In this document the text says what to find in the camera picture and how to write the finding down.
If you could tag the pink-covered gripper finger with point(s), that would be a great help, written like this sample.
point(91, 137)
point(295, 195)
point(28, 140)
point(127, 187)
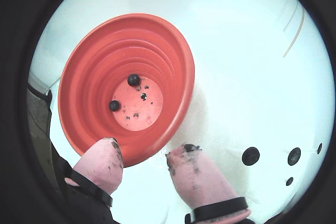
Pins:
point(99, 166)
point(199, 182)

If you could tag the dark blueberry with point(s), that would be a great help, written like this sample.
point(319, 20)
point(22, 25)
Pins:
point(289, 181)
point(319, 148)
point(114, 105)
point(250, 155)
point(294, 155)
point(133, 79)

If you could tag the red collapsible cup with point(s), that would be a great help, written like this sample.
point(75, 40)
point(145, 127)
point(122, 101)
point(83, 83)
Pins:
point(86, 77)

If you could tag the white foam base sheet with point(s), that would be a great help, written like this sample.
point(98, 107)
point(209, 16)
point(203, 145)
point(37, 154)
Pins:
point(223, 119)

